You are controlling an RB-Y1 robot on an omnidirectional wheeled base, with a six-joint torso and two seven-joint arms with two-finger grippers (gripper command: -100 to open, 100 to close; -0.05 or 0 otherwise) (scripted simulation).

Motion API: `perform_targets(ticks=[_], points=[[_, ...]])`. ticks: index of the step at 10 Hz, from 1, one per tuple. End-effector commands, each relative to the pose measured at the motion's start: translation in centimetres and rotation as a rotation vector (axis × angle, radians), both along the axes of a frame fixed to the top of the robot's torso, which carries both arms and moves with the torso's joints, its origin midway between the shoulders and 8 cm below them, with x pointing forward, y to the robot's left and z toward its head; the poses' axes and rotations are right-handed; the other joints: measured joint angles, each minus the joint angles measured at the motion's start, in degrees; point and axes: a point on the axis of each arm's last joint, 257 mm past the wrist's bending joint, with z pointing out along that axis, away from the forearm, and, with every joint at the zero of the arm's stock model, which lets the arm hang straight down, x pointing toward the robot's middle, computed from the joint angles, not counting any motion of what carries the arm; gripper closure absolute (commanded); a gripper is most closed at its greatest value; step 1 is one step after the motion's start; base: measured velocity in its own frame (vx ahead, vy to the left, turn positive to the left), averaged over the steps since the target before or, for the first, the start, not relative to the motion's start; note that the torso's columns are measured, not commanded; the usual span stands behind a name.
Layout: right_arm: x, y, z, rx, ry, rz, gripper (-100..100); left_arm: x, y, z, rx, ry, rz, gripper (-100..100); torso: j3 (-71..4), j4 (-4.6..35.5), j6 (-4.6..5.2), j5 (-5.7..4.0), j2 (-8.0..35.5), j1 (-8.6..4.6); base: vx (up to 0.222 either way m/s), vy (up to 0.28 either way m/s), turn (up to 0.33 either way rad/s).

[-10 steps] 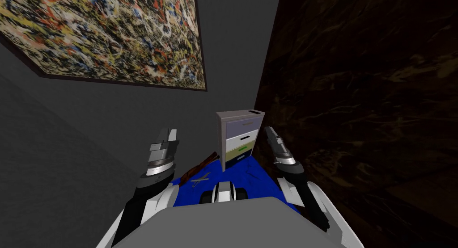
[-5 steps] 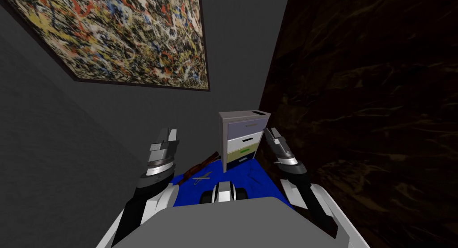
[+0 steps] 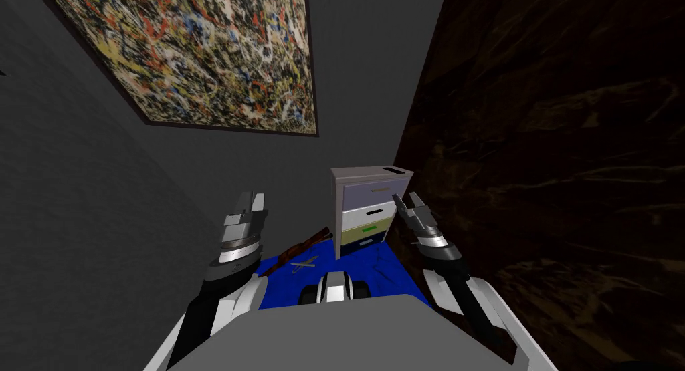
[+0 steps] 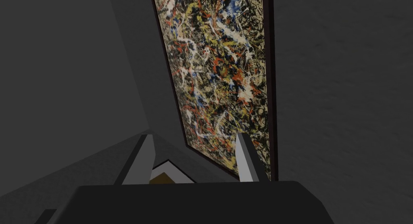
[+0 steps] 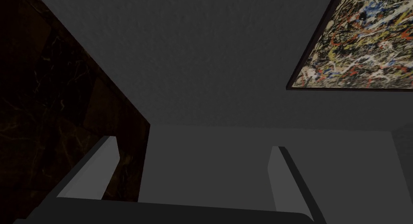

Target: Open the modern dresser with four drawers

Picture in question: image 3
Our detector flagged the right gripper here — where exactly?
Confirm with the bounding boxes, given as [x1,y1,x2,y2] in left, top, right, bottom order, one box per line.
[391,191,445,239]

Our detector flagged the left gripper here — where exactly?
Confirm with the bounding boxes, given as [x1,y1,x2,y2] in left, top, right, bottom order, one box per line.
[221,191,269,247]

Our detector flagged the lavender drawer front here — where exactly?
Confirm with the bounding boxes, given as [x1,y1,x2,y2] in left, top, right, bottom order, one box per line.
[342,178,410,211]

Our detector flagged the white drawer front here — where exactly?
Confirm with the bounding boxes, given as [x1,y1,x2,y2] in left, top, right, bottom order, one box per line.
[342,202,399,233]

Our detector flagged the pale yellow drawer front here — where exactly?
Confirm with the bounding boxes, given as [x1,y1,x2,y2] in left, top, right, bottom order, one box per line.
[342,219,394,248]

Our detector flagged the brown wooden stick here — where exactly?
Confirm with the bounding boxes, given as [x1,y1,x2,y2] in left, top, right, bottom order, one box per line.
[261,226,333,277]

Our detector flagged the white drawer cabinet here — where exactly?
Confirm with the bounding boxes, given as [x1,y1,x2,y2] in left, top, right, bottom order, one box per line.
[329,165,415,261]

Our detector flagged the dark blue drawer front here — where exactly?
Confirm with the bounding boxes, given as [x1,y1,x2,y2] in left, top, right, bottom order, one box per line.
[341,231,387,257]

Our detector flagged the blue rug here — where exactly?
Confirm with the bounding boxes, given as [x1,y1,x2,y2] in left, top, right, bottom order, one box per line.
[259,236,432,311]

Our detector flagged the grey scissors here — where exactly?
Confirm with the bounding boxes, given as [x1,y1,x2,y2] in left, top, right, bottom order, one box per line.
[291,255,321,275]

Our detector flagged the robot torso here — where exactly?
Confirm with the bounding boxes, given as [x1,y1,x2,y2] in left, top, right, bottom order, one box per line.
[167,271,516,371]

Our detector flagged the framed abstract splatter painting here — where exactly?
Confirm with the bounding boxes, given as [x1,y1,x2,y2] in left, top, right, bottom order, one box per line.
[31,0,321,138]

